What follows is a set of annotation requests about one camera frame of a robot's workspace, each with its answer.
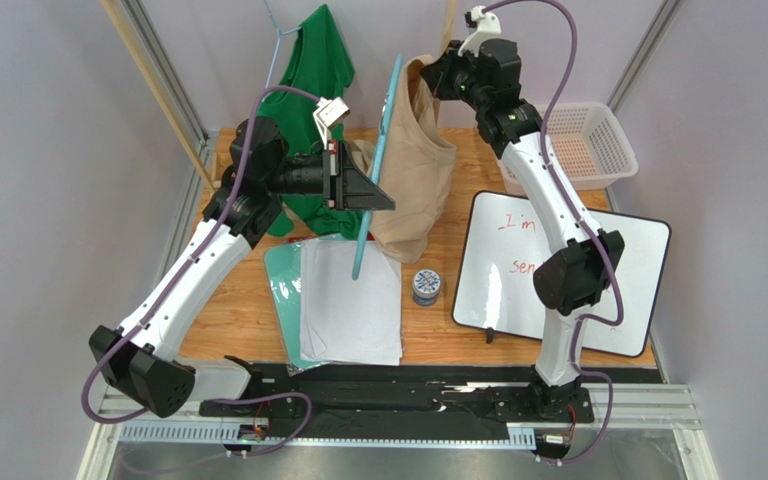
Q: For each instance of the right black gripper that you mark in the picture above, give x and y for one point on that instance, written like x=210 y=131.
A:
x=438 y=76

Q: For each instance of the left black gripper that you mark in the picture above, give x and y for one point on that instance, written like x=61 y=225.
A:
x=345 y=186

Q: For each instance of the light blue hanger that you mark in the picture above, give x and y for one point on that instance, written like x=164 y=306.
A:
x=380 y=148

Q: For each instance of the beige t shirt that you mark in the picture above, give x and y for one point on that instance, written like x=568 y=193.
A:
x=416 y=170

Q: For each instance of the green t shirt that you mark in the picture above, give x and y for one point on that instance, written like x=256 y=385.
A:
x=320 y=65

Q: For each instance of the blue wire hanger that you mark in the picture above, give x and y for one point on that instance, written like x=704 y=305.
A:
x=281 y=34

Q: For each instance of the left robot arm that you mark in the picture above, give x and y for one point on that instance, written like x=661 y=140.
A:
x=140 y=357

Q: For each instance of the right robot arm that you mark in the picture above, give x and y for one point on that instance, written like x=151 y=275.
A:
x=584 y=257

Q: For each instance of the teal plastic folder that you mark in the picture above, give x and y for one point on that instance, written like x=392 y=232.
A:
x=283 y=268

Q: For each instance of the small round tin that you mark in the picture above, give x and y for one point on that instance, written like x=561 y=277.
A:
x=426 y=287

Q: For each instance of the white paper stack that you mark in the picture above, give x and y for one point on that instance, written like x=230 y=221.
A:
x=349 y=320

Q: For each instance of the white plastic basket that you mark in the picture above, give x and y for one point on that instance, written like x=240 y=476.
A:
x=591 y=145

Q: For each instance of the white whiteboard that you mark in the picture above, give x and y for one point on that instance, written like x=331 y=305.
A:
x=505 y=245

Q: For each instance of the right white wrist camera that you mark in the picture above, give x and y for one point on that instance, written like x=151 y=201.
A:
x=485 y=26

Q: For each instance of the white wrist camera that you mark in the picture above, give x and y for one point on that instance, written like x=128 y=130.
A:
x=328 y=114
x=485 y=26

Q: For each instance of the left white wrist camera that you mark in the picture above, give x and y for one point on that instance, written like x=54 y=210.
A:
x=328 y=114

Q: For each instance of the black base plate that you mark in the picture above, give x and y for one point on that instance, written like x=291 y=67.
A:
x=390 y=402

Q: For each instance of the aluminium frame rail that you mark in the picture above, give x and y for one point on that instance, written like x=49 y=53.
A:
x=139 y=357

